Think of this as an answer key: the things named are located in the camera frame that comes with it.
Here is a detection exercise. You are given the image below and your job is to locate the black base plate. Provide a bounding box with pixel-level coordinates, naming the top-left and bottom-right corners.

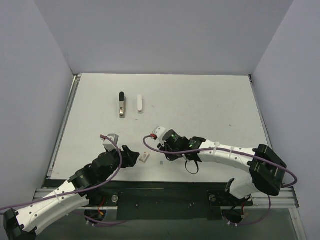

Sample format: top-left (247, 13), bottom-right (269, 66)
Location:
top-left (85, 181), bottom-right (254, 221)

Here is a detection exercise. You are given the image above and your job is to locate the aluminium frame rail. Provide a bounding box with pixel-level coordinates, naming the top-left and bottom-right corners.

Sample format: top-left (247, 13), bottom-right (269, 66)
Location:
top-left (250, 187), bottom-right (300, 209)

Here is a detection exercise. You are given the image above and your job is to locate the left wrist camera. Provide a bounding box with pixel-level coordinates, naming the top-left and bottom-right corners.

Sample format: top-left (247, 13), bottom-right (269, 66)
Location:
top-left (99, 133), bottom-right (119, 152)

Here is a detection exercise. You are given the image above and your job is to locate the white staple box sleeve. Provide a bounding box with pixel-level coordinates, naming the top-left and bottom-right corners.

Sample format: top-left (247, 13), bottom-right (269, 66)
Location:
top-left (137, 94), bottom-right (143, 113)

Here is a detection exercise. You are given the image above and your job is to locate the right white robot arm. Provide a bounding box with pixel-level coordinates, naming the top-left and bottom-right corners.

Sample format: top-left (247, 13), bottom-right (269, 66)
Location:
top-left (152, 126), bottom-right (287, 205)

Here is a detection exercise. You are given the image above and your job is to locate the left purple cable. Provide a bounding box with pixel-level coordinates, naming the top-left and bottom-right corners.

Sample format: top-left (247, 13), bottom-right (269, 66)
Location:
top-left (0, 134), bottom-right (127, 228)

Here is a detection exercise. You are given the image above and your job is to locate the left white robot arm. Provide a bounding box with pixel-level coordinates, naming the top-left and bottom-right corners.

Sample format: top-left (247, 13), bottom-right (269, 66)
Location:
top-left (3, 145), bottom-right (140, 240)

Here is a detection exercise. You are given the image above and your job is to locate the printed staple box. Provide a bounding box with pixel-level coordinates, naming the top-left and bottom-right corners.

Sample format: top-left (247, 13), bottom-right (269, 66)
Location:
top-left (138, 151), bottom-right (150, 164)

